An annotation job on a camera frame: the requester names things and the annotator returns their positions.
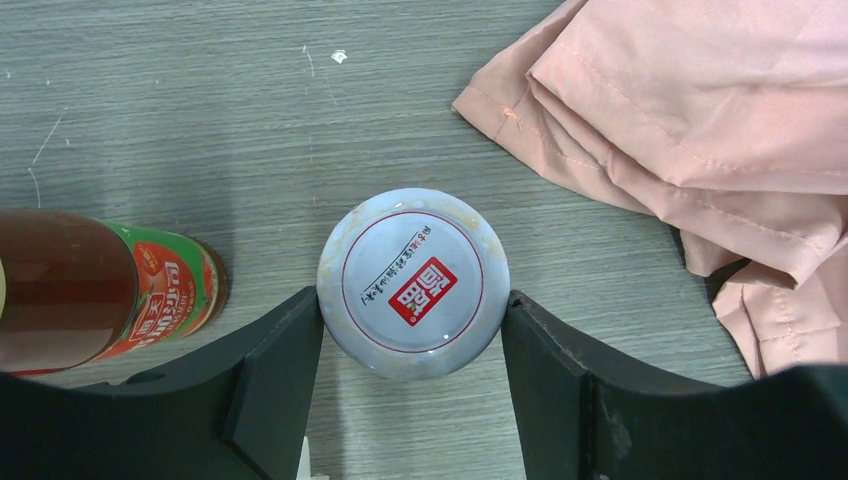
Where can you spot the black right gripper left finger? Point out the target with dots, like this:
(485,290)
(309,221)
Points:
(236,408)

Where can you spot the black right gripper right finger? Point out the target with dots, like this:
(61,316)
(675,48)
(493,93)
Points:
(585,410)

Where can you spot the yellow cap sauce bottle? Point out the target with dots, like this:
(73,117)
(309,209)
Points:
(76,289)

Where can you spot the white lid brown sauce jar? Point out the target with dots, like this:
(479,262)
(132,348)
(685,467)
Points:
(413,284)

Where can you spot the pink cloth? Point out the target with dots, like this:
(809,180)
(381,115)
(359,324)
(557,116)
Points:
(724,119)

